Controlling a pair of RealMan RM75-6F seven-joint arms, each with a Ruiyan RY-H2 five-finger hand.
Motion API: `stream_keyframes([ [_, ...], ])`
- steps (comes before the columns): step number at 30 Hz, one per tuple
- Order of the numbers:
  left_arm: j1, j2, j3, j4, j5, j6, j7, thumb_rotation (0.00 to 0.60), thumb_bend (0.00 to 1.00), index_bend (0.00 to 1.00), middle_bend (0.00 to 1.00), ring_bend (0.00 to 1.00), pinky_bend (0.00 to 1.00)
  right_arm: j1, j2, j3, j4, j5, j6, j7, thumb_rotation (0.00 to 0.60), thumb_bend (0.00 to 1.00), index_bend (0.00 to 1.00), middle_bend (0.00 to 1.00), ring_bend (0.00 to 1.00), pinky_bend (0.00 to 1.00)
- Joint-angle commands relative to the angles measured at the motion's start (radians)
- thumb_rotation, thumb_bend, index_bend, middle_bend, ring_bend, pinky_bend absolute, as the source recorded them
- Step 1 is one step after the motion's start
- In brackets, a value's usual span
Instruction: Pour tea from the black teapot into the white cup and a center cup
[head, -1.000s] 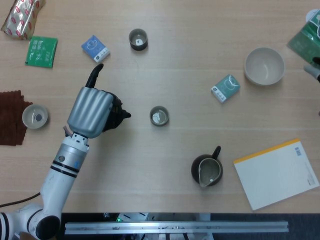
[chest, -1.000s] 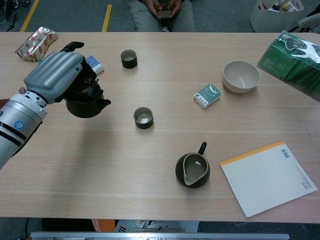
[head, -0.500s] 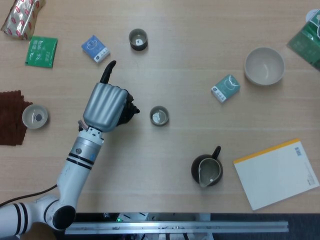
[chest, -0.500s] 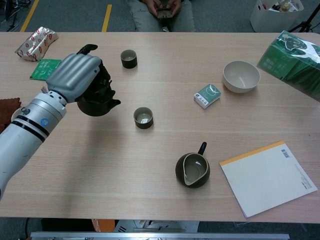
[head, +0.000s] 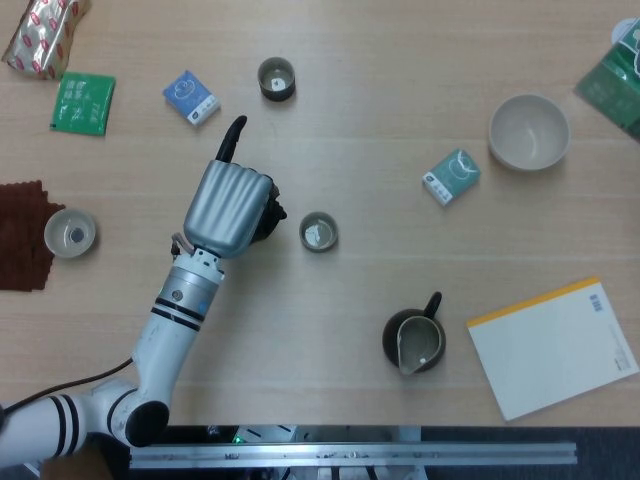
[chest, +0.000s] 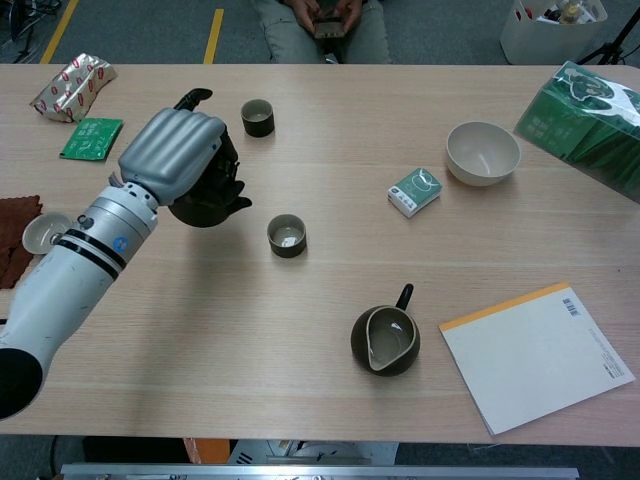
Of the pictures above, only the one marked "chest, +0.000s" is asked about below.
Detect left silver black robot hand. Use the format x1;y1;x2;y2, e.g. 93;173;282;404
118;88;246;211

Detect black cast iron teapot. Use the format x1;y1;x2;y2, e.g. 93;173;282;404
169;144;254;229

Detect dark olive ceramic cup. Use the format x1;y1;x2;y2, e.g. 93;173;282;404
266;213;308;259
240;98;276;139

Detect robot base chassis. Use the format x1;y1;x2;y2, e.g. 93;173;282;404
229;439;399;466

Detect green tea sachet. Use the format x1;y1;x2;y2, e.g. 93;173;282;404
59;117;125;162

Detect gold red foil bag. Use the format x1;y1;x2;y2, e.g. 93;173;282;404
28;53;119;124

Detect small pale shallow teacup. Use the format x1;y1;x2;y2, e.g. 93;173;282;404
22;211;71;256

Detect seated person grey trousers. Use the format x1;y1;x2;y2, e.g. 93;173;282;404
252;0;391;65

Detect brown cloth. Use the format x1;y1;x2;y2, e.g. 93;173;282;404
0;194;44;290

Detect brown handheld device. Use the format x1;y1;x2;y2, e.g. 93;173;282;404
313;17;349;41

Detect green tissue pack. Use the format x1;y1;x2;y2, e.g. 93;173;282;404
386;167;443;220

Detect dark ceramic pouring pitcher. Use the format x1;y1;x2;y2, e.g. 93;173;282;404
350;283;422;378

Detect orange object under table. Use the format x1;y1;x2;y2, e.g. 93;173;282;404
182;438;231;466

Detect beige ceramic bowl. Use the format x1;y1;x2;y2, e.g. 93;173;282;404
445;121;522;188

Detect white storage bin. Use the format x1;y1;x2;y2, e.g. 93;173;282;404
499;0;609;66

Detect large green tea package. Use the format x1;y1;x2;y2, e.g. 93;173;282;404
513;60;640;205

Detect white notepad orange strip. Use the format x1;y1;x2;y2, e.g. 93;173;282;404
438;282;637;437

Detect black tripod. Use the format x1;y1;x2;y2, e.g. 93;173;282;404
574;0;640;66

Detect aluminium rail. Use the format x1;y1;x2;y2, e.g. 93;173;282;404
59;463;581;480

